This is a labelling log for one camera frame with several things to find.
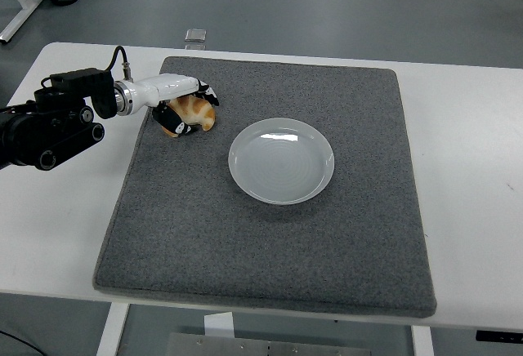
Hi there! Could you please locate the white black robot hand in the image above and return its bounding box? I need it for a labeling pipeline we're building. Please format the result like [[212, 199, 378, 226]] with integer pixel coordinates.
[[131, 73, 221, 139]]

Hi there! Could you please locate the white round plate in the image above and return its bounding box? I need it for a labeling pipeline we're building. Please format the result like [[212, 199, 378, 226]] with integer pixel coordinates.
[[227, 117, 336, 207]]

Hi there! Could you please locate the white desk frame leg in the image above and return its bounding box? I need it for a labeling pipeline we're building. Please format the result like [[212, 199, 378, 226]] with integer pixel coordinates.
[[0, 0, 47, 45]]

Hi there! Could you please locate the white table leg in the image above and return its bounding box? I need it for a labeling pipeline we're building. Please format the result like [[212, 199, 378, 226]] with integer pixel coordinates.
[[96, 302, 131, 356], [410, 324, 436, 356]]

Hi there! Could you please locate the white paper label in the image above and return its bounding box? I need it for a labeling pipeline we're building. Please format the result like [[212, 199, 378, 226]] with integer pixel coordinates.
[[203, 313, 235, 339]]

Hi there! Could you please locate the golden croissant bread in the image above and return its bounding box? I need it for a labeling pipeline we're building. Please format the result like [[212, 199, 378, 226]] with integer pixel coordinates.
[[162, 96, 217, 139]]

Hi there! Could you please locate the black floor cable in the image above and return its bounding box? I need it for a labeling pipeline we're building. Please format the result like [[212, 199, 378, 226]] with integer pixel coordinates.
[[0, 328, 42, 356]]

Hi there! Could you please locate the grey felt mat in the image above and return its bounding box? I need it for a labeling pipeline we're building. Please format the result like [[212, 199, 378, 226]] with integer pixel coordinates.
[[92, 56, 438, 319]]

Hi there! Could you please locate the small clear plastic box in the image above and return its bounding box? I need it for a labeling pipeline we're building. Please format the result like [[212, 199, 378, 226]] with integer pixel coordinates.
[[183, 28, 208, 44]]

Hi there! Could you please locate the black control box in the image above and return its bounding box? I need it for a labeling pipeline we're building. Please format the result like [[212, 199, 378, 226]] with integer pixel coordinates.
[[475, 330, 523, 343]]

